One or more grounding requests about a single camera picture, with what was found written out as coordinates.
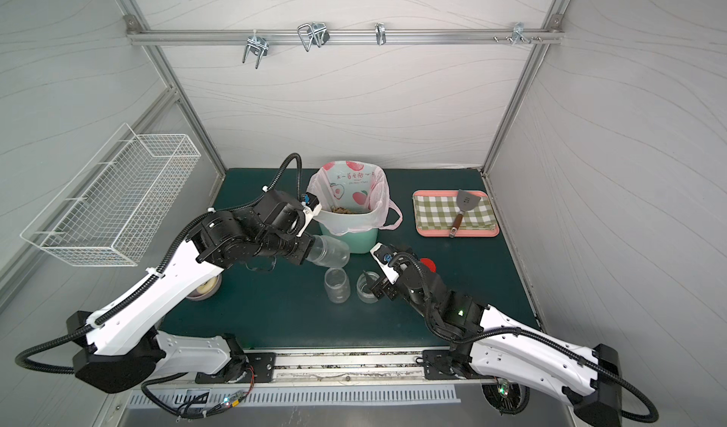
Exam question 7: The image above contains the white wire basket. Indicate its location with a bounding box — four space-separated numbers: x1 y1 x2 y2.
20 124 201 267

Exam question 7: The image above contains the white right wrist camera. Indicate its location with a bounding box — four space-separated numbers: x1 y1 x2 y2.
370 242 399 285

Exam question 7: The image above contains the metal hook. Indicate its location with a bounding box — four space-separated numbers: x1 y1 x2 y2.
296 22 331 52
492 22 543 45
374 23 386 46
242 33 269 69

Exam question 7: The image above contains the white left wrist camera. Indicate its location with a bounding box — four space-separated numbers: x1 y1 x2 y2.
297 192 322 238

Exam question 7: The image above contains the green white checkered cloth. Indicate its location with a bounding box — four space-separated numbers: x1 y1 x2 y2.
413 196 497 231

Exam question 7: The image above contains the white slotted cable duct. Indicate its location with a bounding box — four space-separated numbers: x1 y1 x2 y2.
153 385 461 409

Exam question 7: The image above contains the grey bowl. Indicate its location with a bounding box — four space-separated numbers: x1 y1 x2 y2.
186 275 222 302

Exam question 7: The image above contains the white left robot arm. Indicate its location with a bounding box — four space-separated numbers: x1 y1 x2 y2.
15 183 321 394

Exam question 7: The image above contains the aluminium crossbar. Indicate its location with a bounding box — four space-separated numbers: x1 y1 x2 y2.
127 27 565 46

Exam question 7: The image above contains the pile of peanuts in bin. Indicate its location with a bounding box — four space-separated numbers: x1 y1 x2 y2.
331 206 365 215

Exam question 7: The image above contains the glass peanut jar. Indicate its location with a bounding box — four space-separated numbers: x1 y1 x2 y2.
356 271 380 304

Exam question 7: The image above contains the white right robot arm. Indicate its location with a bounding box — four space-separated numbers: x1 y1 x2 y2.
367 243 660 426

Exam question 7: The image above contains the pink plastic tray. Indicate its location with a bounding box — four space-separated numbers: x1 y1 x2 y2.
413 190 500 238

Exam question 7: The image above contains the steel spatula wooden handle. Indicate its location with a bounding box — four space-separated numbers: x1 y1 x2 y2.
449 190 482 238

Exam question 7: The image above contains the mint green trash bin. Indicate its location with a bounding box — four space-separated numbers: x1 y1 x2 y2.
320 224 379 255

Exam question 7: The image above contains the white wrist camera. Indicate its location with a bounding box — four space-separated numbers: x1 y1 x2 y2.
297 192 322 238
370 242 399 285

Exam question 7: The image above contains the pink white plastic bin bag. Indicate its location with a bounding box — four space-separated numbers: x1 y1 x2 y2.
307 161 403 236

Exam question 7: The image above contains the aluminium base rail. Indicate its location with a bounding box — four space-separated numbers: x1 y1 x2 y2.
195 344 581 385

